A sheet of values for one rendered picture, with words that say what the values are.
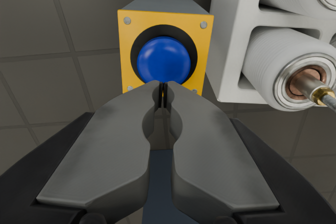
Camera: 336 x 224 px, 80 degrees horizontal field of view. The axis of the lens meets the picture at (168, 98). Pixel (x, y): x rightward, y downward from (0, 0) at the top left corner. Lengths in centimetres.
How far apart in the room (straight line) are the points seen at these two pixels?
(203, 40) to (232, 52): 16
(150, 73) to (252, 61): 19
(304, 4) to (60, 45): 47
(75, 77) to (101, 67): 8
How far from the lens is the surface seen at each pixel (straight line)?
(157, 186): 58
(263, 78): 28
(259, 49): 31
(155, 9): 17
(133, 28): 16
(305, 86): 28
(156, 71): 15
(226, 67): 33
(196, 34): 16
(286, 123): 69
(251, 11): 31
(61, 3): 52
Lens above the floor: 47
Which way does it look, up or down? 59 degrees down
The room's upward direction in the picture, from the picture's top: 179 degrees clockwise
